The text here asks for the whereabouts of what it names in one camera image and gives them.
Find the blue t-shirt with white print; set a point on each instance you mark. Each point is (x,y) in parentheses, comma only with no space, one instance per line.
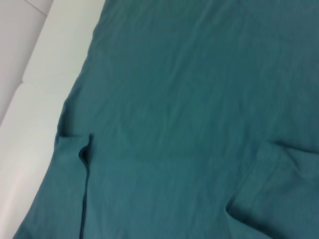
(174,99)

